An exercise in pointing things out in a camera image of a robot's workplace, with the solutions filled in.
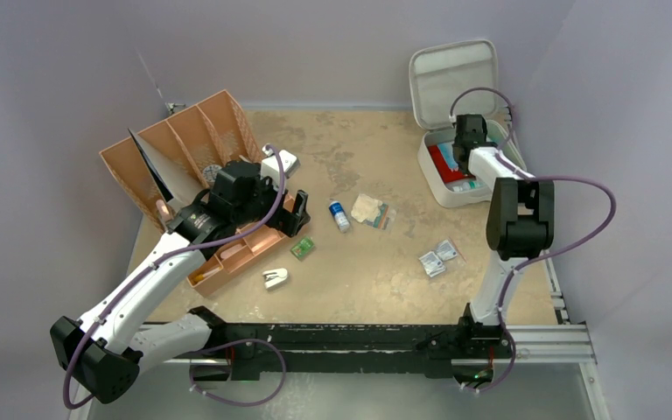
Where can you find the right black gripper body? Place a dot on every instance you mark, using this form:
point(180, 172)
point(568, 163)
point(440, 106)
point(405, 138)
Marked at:
point(463, 150)

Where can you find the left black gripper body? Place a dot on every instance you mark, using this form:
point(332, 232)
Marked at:
point(264, 199)

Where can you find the red first aid pouch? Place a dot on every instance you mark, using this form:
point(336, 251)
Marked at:
point(445, 174)

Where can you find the white plastic bottle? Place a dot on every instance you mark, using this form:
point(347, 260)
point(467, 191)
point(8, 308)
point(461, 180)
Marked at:
point(465, 185)

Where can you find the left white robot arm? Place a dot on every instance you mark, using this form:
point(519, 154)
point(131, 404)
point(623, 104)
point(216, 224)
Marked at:
point(105, 350)

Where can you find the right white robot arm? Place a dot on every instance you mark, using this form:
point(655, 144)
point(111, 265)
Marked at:
point(520, 225)

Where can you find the green small box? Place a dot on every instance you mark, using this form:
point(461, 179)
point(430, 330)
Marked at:
point(303, 248)

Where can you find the blue grey tape roll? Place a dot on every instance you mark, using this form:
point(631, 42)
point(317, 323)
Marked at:
point(210, 173)

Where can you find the blue white bandage roll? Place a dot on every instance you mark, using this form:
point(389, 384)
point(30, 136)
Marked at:
point(339, 216)

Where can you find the pink desk tray organizer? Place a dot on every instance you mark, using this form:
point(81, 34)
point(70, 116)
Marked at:
point(234, 258)

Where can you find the grey open storage case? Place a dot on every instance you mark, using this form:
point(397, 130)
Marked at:
point(449, 80)

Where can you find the white stapler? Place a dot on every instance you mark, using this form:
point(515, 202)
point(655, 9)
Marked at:
point(275, 278)

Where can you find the beige gauze wrap packet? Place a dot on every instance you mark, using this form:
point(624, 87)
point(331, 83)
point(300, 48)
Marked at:
point(373, 212)

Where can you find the pink file organizer rack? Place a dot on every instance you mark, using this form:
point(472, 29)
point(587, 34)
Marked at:
point(211, 132)

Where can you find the dark folder in rack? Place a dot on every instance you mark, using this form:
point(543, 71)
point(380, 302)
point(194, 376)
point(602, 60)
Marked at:
point(159, 183)

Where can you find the alcohol pad sachet pair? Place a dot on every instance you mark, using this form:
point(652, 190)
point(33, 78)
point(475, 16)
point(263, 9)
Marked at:
point(432, 264)

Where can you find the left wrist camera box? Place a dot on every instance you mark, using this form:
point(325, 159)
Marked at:
point(277, 165)

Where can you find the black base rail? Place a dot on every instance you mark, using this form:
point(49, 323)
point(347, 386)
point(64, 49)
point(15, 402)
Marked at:
point(435, 351)

